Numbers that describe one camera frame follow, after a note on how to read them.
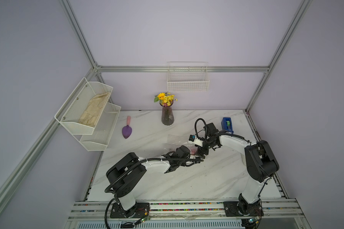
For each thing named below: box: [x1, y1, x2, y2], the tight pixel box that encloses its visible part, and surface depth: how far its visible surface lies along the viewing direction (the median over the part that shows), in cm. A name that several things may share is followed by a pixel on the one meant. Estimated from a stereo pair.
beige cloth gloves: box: [77, 91, 111, 128], surface depth 80 cm
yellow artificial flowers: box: [153, 92, 179, 107], surface depth 97 cm
